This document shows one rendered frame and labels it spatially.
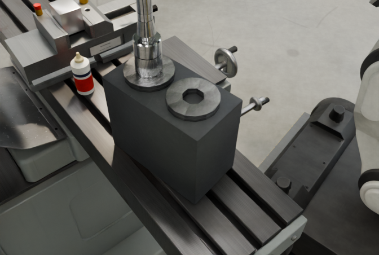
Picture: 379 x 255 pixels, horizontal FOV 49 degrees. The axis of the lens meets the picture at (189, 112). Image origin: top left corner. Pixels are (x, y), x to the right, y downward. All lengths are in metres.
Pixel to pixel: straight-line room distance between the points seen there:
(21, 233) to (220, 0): 2.24
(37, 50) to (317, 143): 0.85
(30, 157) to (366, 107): 0.77
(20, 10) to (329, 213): 1.04
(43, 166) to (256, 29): 1.98
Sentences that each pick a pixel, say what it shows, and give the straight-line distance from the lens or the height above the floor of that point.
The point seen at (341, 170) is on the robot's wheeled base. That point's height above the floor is 0.57.
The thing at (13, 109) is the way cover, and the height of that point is 0.86.
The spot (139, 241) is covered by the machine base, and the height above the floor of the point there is 0.20.
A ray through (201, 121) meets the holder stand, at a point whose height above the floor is 1.11.
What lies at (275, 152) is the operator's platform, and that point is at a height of 0.40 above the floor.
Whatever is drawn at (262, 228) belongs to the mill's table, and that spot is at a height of 0.92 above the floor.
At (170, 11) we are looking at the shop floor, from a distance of 2.91.
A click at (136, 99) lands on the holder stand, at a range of 0.69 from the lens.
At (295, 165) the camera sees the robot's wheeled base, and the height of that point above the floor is 0.59.
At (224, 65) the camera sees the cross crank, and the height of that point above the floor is 0.62.
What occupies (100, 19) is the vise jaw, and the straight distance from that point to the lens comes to 1.02.
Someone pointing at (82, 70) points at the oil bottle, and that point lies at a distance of 0.93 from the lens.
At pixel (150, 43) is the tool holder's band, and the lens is 0.67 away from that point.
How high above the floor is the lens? 1.59
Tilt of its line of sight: 47 degrees down
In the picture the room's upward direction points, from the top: 1 degrees clockwise
